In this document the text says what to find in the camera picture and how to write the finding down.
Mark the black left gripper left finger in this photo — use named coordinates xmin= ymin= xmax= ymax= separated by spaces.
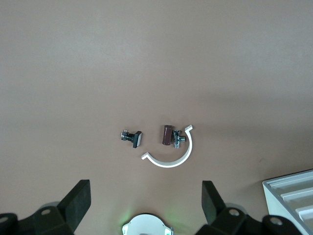
xmin=0 ymin=180 xmax=91 ymax=235

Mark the small black push button switch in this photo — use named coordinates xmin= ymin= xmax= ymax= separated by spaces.
xmin=120 ymin=130 xmax=143 ymax=149

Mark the brown table mat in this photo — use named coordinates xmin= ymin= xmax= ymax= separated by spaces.
xmin=0 ymin=0 xmax=313 ymax=235

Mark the white drawer cabinet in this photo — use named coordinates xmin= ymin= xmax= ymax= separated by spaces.
xmin=262 ymin=168 xmax=313 ymax=235

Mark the white curved pipe clamp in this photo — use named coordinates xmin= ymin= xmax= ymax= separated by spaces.
xmin=141 ymin=124 xmax=194 ymax=168

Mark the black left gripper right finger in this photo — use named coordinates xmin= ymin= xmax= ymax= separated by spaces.
xmin=195 ymin=180 xmax=309 ymax=235

